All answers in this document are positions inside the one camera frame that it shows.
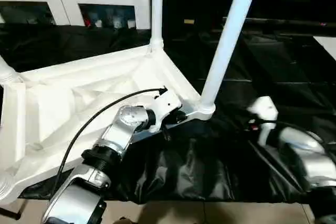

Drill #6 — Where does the white plastic table leg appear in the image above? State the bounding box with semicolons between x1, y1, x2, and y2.
0;173;15;197
198;0;262;110
150;0;164;54
0;55;23;84

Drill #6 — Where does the white plastic table top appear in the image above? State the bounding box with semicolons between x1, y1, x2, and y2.
0;45;217;205

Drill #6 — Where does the black plastic mat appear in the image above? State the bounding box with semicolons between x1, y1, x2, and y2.
0;22;336;204

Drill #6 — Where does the white flat board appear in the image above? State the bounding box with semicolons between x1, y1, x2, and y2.
314;36;336;60

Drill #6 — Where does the black stand foot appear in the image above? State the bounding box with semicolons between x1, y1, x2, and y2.
0;208;22;220

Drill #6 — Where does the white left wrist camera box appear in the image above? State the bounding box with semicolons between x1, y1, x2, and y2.
152;89;183;130

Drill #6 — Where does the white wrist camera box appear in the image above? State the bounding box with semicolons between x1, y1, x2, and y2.
152;89;183;130
247;96;279;147

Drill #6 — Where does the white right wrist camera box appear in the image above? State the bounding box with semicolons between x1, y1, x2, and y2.
247;96;279;147

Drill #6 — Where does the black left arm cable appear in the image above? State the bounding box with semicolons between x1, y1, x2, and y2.
50;87;169;214

